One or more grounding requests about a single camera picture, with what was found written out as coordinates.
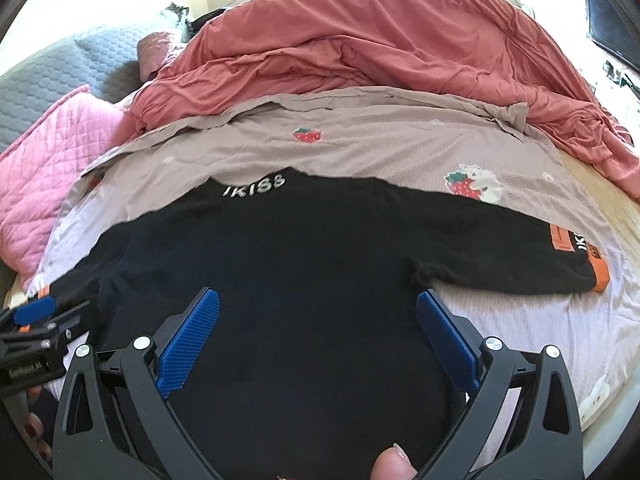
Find black sweater with orange patches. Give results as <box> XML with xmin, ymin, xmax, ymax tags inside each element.
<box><xmin>50</xmin><ymin>168</ymin><xmax>608</xmax><ymax>479</ymax></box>

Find left hand red nails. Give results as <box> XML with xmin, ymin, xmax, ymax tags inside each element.
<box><xmin>24</xmin><ymin>386</ymin><xmax>58</xmax><ymax>463</ymax></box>

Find right hand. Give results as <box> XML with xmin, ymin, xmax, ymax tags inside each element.
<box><xmin>370</xmin><ymin>443</ymin><xmax>418</xmax><ymax>480</ymax></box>

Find pink quilted blanket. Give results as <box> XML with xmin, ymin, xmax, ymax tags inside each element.
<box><xmin>1</xmin><ymin>84</ymin><xmax>137</xmax><ymax>288</ymax></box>

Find cream yellow bed sheet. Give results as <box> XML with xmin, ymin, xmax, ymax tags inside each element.
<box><xmin>559</xmin><ymin>151</ymin><xmax>640</xmax><ymax>278</ymax></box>

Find grey quilted headboard cushion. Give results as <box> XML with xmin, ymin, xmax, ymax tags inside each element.
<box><xmin>0</xmin><ymin>26</ymin><xmax>152</xmax><ymax>150</ymax></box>

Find strawberry print beige duvet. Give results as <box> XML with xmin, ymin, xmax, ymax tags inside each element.
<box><xmin>27</xmin><ymin>84</ymin><xmax>640</xmax><ymax>466</ymax></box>

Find dusty pink pillow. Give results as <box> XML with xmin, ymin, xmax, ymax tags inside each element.
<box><xmin>137</xmin><ymin>32</ymin><xmax>186</xmax><ymax>82</ymax></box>

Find black monitor screen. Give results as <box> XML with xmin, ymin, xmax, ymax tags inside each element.
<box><xmin>585</xmin><ymin>0</ymin><xmax>640</xmax><ymax>72</ymax></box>

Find salmon red blanket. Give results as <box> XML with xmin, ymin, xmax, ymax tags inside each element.
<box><xmin>130</xmin><ymin>0</ymin><xmax>639</xmax><ymax>197</ymax></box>

